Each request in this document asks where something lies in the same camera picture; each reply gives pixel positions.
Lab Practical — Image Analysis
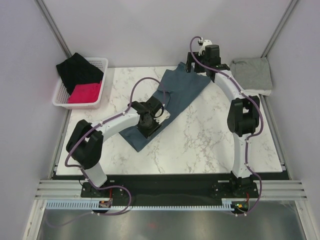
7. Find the blue grey t shirt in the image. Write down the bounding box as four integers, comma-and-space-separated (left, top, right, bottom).
119, 62, 211, 152

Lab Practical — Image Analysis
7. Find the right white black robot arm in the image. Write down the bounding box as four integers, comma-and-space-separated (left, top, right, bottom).
186, 40, 262, 197

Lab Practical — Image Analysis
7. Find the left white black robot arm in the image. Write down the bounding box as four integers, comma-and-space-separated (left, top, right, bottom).
66, 96, 171, 197

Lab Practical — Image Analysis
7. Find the folded grey t shirt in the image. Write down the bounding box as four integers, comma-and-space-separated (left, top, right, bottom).
229, 57, 273, 91

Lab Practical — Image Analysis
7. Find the pink red t shirt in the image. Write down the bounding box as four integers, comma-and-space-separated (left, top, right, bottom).
67, 81, 102, 104

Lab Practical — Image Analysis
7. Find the black t shirt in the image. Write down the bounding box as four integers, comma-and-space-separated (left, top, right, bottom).
56, 52, 104, 95

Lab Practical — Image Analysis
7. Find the white plastic basket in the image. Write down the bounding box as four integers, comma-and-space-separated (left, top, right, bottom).
52, 57, 109, 110

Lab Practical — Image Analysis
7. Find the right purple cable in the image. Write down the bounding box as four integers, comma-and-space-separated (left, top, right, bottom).
188, 36, 265, 218

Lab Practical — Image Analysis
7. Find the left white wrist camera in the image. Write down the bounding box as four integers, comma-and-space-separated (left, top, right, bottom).
154, 110, 171, 125

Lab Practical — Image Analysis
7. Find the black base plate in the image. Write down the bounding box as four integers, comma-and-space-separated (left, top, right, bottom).
80, 173, 259, 205

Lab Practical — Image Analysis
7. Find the right corner aluminium post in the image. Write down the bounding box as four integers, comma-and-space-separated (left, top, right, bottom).
260, 0, 300, 58

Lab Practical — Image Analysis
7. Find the corner aluminium post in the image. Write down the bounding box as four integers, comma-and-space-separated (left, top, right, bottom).
34, 0, 72, 58
260, 0, 300, 58

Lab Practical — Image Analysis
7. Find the left corner aluminium post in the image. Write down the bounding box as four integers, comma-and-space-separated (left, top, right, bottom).
34, 0, 72, 58

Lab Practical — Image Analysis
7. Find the white slotted cable duct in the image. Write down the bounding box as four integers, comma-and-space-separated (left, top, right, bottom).
46, 197, 272, 210

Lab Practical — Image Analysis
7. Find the aluminium rail frame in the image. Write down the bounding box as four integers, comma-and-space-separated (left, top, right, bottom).
35, 180, 307, 201

